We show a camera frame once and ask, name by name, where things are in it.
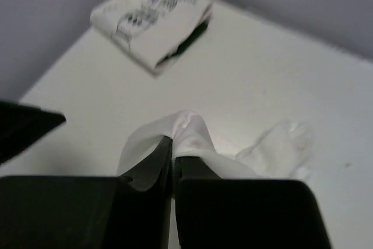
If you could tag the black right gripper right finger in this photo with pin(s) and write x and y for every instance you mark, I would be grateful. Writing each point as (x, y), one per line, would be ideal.
(212, 212)

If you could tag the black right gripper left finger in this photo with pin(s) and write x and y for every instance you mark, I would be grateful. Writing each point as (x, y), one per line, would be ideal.
(127, 211)

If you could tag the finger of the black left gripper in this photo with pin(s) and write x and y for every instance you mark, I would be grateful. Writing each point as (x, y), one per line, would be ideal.
(22, 125)

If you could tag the white cartoon print t-shirt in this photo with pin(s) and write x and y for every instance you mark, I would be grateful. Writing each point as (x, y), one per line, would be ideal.
(283, 152)

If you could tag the folded white Charlie Brown t-shirt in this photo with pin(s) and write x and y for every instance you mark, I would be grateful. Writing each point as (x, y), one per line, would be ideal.
(154, 33)

